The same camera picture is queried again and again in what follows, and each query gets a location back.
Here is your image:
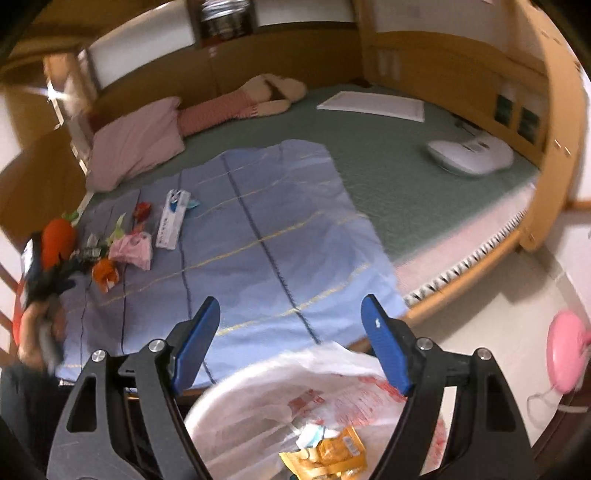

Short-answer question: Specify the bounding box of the white plastic bag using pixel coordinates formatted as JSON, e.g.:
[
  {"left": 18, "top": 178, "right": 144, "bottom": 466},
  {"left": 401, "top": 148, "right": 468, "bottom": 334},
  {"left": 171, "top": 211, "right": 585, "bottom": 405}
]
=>
[{"left": 185, "top": 342, "right": 446, "bottom": 480}]

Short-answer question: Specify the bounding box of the white flat board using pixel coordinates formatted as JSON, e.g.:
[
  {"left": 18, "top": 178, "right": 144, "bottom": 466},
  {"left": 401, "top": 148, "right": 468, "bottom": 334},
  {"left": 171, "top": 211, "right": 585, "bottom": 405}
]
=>
[{"left": 316, "top": 91, "right": 426, "bottom": 123}]

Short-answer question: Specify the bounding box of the white cable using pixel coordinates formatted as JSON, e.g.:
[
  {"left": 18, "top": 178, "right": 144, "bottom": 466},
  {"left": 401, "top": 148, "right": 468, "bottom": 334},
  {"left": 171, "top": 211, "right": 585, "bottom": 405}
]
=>
[{"left": 526, "top": 385, "right": 587, "bottom": 423}]

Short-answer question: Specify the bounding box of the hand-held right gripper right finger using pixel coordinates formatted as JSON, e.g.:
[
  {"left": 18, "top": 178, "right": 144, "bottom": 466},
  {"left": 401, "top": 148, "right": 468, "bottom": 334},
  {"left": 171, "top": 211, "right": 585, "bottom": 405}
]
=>
[{"left": 360, "top": 294, "right": 539, "bottom": 480}]

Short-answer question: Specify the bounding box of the orange snack packet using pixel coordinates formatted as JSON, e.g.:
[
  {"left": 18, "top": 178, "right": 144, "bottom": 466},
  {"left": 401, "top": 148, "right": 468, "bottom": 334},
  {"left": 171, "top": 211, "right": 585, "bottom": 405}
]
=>
[{"left": 279, "top": 425, "right": 368, "bottom": 480}]

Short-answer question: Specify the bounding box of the pink packet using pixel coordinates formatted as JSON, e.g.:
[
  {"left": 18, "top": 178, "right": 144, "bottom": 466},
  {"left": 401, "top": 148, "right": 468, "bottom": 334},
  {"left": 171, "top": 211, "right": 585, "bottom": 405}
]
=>
[{"left": 108, "top": 232, "right": 153, "bottom": 271}]

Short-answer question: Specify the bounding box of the orange carrot plush toy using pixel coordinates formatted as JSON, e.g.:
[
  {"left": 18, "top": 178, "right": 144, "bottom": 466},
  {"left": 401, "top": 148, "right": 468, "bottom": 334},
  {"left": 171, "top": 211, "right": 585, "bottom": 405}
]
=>
[{"left": 41, "top": 211, "right": 80, "bottom": 271}]

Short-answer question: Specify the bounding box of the blue checked blanket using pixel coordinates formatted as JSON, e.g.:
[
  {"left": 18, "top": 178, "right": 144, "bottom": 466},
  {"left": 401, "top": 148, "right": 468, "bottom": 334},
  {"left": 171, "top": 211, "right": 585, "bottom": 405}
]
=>
[{"left": 58, "top": 138, "right": 409, "bottom": 386}]

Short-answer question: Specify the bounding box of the green white wrapper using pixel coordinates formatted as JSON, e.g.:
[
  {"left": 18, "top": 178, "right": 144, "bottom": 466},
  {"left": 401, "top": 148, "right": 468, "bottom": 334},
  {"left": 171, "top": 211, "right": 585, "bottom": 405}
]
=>
[{"left": 108, "top": 213, "right": 127, "bottom": 243}]

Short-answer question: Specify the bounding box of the pink pillow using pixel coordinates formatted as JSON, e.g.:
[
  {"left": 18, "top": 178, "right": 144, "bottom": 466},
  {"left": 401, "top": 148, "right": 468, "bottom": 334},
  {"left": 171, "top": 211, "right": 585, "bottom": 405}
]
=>
[{"left": 85, "top": 96, "right": 186, "bottom": 192}]

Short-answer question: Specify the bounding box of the crumpled orange wrapper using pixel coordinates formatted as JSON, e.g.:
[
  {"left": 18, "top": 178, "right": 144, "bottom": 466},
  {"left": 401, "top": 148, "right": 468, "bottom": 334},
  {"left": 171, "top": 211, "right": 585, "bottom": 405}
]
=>
[{"left": 91, "top": 258, "right": 120, "bottom": 292}]

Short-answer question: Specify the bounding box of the long white packet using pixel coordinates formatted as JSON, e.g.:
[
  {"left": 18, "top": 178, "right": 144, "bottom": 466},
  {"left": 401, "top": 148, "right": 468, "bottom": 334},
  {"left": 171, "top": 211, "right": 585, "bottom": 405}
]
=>
[{"left": 154, "top": 188, "right": 192, "bottom": 251}]

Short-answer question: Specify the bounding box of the wooden bed frame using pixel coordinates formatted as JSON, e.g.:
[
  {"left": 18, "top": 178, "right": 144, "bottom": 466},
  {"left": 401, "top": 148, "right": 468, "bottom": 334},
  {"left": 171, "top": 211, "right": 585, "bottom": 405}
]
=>
[{"left": 0, "top": 0, "right": 591, "bottom": 370}]

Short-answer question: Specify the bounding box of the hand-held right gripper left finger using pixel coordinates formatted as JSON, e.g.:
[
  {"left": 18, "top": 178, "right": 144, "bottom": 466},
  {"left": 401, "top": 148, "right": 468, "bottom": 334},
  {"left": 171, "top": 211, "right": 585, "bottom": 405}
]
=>
[{"left": 46, "top": 296, "right": 222, "bottom": 480}]

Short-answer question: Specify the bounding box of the striped rabbit plush toy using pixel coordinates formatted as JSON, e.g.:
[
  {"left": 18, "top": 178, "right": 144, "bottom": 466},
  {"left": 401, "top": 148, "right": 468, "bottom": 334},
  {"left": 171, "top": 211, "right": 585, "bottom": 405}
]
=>
[{"left": 178, "top": 74, "right": 308, "bottom": 138}]

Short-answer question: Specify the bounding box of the pink round appliance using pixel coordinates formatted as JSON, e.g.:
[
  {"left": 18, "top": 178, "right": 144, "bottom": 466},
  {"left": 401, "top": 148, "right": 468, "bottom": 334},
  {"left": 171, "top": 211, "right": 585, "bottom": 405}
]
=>
[{"left": 546, "top": 310, "right": 591, "bottom": 395}]

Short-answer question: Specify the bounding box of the white handheld mite vacuum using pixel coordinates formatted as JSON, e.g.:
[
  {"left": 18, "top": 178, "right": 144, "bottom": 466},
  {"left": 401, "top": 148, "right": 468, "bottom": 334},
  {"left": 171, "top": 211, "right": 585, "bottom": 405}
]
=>
[{"left": 426, "top": 130, "right": 515, "bottom": 177}]

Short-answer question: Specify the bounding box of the green bed mattress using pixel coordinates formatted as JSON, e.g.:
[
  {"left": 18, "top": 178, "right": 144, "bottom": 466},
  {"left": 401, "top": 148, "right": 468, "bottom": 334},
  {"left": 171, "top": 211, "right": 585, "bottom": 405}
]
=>
[{"left": 78, "top": 83, "right": 541, "bottom": 324}]

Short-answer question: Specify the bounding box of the silver crumpled wrapper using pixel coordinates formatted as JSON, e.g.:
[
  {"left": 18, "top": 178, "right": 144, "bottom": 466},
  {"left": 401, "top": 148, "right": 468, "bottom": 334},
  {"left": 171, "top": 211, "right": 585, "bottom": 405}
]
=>
[{"left": 76, "top": 234, "right": 109, "bottom": 264}]

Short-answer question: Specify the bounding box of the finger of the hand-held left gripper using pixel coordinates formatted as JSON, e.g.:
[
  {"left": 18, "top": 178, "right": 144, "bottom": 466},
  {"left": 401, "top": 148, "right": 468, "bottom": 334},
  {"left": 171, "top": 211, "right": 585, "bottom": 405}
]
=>
[{"left": 50, "top": 264, "right": 78, "bottom": 295}]

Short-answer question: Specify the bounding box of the small white blue wrapper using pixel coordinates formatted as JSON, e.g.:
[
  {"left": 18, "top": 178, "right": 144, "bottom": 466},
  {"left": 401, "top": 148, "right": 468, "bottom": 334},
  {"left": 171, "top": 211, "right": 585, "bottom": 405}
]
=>
[{"left": 295, "top": 422, "right": 340, "bottom": 448}]

